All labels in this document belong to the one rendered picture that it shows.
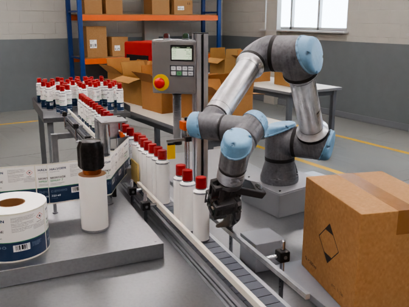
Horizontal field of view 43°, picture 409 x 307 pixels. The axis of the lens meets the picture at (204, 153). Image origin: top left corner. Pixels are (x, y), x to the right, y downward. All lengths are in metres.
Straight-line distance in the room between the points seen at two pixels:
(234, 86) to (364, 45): 6.84
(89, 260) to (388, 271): 0.82
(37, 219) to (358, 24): 7.27
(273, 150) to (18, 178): 0.92
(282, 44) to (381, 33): 6.50
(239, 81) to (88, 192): 0.58
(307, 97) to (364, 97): 6.60
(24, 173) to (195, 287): 0.74
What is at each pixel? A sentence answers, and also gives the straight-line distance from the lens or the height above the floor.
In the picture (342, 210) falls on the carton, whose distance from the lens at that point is 1.31.
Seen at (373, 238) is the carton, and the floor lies 1.06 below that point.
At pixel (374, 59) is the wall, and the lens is 8.20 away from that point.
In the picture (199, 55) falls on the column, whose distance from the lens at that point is 1.85.
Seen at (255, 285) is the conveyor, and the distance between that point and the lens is 1.39.
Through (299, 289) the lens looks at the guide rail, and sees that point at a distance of 1.22.
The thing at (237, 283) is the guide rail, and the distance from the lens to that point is 1.33.
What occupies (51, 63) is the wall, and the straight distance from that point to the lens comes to 9.61.
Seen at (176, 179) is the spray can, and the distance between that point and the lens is 1.70.
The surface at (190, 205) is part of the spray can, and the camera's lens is 1.66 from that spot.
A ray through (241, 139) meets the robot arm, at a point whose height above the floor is 1.26.
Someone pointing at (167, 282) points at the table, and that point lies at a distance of 1.51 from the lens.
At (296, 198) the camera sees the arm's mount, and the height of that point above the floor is 0.89.
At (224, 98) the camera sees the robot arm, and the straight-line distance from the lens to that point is 1.49.
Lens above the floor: 1.55
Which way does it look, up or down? 15 degrees down
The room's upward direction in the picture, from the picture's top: straight up
